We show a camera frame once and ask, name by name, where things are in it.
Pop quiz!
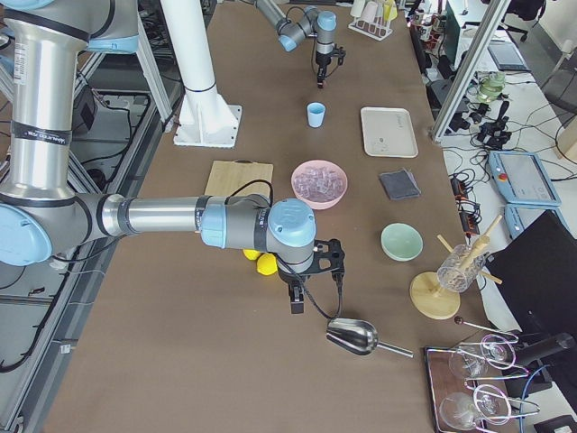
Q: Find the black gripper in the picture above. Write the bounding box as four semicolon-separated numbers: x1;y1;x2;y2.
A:
277;238;345;314
315;43;346;88

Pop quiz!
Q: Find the white robot base pillar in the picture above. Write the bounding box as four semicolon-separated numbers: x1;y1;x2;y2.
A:
161;0;242;149

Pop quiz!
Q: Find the blue plastic cup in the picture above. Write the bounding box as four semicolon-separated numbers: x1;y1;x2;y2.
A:
307;102;325;128

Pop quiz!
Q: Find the metal ice scoop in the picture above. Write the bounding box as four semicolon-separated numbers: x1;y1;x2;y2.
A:
326;318;414;358

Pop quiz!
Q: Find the white plastic cup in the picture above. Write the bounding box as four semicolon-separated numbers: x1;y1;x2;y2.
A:
350;0;365;18

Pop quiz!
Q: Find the pink plastic cup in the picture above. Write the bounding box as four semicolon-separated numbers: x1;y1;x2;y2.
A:
360;1;379;23

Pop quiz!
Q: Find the yellow plastic cup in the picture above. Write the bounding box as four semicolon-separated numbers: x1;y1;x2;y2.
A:
383;0;398;21

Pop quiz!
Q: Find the pink bowl of ice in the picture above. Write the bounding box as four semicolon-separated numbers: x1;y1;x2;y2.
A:
290;160;348;210

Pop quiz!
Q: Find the wooden cup tree stand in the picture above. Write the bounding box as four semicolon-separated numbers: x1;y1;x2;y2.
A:
409;215;502;319

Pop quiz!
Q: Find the whole yellow lemon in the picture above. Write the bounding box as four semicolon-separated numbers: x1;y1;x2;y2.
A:
243;249;261;261
256;253;278;276

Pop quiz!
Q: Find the beige rabbit tray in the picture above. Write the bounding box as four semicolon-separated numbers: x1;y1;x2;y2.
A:
360;106;418;159

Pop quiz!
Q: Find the green ceramic bowl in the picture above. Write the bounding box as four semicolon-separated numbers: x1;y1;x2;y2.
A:
380;223;424;262

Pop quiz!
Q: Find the grey folded cloth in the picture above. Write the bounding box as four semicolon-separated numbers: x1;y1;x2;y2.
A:
379;169;421;200

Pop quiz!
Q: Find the wooden cutting board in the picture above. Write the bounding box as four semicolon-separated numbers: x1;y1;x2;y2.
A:
205;161;273;197

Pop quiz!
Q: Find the clear textured glass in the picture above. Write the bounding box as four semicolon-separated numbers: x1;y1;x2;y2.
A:
436;244;485;293

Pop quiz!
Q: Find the wine glass rack tray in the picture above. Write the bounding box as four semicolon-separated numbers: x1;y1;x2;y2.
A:
424;333;540;432

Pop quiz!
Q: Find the teach pendant tablet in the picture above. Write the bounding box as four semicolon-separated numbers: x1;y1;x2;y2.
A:
504;203;566;240
488;151;562;207

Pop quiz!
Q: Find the white wire cup rack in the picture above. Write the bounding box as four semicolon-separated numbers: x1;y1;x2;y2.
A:
348;0;393;41

